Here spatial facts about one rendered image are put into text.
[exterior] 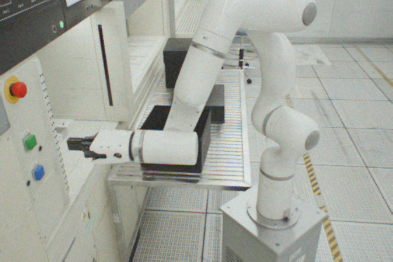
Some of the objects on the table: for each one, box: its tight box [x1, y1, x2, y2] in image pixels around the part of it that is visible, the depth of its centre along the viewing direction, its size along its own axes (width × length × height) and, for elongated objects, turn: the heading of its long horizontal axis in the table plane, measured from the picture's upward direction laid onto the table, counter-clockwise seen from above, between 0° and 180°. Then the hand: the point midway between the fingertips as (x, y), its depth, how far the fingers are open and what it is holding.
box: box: [163, 38, 210, 89], centre depth 237 cm, size 29×29×25 cm
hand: (76, 143), depth 94 cm, fingers closed
